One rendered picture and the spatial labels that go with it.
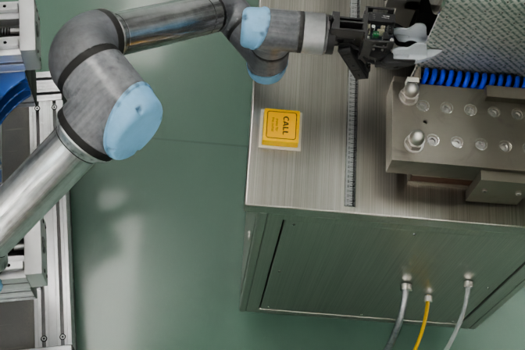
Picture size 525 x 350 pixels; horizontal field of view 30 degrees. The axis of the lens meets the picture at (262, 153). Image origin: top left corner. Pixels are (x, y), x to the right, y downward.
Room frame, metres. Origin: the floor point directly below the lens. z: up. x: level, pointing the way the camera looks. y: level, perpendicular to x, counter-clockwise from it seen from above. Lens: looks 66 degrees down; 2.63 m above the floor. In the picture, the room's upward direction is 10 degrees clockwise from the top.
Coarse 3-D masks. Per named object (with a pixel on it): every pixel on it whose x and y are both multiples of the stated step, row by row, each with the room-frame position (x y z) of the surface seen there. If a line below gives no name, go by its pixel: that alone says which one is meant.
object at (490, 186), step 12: (480, 180) 0.73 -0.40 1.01; (492, 180) 0.74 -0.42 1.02; (504, 180) 0.74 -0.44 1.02; (516, 180) 0.75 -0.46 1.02; (468, 192) 0.74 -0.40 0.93; (480, 192) 0.74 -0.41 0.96; (492, 192) 0.74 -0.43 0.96; (504, 192) 0.74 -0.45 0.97; (516, 192) 0.74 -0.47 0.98; (516, 204) 0.75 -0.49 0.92
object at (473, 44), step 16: (432, 32) 0.94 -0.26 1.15; (448, 32) 0.94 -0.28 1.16; (464, 32) 0.94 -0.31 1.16; (480, 32) 0.95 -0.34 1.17; (496, 32) 0.95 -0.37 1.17; (512, 32) 0.95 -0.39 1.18; (448, 48) 0.94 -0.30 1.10; (464, 48) 0.95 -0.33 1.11; (480, 48) 0.95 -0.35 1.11; (496, 48) 0.95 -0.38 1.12; (512, 48) 0.95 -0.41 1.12; (416, 64) 0.94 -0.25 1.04; (432, 64) 0.94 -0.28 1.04; (448, 64) 0.94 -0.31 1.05; (464, 64) 0.95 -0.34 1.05; (480, 64) 0.95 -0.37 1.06; (496, 64) 0.95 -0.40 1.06; (512, 64) 0.96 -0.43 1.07
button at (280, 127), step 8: (264, 112) 0.84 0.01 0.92; (272, 112) 0.84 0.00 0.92; (280, 112) 0.84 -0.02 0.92; (288, 112) 0.85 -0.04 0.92; (296, 112) 0.85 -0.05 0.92; (264, 120) 0.82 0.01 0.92; (272, 120) 0.82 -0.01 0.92; (280, 120) 0.83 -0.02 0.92; (288, 120) 0.83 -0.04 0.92; (296, 120) 0.83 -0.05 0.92; (264, 128) 0.80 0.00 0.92; (272, 128) 0.81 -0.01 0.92; (280, 128) 0.81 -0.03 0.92; (288, 128) 0.81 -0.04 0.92; (296, 128) 0.82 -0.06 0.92; (264, 136) 0.79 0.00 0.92; (272, 136) 0.79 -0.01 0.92; (280, 136) 0.79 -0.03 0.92; (288, 136) 0.80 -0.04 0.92; (296, 136) 0.80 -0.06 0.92; (264, 144) 0.78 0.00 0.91; (272, 144) 0.78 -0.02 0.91; (280, 144) 0.78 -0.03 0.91; (288, 144) 0.78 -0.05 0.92; (296, 144) 0.79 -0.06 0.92
